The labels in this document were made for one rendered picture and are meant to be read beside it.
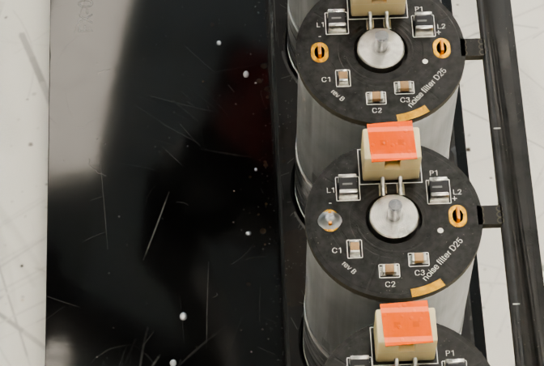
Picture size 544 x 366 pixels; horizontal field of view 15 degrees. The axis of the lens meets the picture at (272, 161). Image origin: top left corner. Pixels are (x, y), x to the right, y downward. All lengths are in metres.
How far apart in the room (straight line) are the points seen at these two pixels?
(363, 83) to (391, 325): 0.04
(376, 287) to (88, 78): 0.10
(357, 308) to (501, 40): 0.05
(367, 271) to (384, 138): 0.02
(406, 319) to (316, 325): 0.03
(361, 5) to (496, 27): 0.02
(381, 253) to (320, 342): 0.03
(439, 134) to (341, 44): 0.02
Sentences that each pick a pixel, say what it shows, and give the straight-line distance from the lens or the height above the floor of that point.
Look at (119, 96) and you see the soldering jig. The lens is 0.36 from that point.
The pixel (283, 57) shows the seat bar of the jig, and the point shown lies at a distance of 0.35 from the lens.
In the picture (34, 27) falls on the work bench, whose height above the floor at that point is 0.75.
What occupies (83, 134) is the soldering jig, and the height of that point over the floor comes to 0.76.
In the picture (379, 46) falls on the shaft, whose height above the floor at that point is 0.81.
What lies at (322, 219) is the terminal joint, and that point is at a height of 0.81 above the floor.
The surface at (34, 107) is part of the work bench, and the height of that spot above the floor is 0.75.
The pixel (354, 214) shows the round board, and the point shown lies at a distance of 0.29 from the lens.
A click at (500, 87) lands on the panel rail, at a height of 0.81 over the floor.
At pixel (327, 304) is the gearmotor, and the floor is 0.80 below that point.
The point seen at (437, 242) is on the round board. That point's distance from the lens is 0.29.
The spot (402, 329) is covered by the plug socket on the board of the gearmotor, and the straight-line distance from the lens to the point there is 0.28.
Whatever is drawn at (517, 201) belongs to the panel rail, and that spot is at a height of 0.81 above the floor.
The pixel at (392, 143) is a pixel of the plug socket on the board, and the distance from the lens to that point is 0.29.
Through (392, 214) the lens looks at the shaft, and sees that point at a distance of 0.29.
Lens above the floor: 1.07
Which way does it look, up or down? 60 degrees down
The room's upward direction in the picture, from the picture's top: straight up
